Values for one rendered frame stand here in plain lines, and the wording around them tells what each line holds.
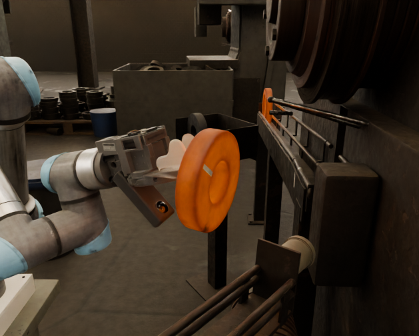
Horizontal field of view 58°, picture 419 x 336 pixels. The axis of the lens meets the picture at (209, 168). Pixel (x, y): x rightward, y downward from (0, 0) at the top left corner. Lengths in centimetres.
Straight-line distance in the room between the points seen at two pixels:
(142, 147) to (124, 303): 114
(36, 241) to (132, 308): 98
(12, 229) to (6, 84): 35
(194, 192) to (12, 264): 34
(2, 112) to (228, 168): 56
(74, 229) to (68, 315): 97
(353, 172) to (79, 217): 50
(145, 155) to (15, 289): 74
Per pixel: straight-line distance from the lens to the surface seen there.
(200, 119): 141
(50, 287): 131
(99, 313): 164
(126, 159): 61
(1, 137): 100
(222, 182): 60
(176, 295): 168
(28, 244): 70
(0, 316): 116
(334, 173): 71
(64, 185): 73
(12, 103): 95
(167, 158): 58
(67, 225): 72
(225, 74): 329
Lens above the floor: 103
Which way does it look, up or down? 20 degrees down
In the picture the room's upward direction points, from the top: straight up
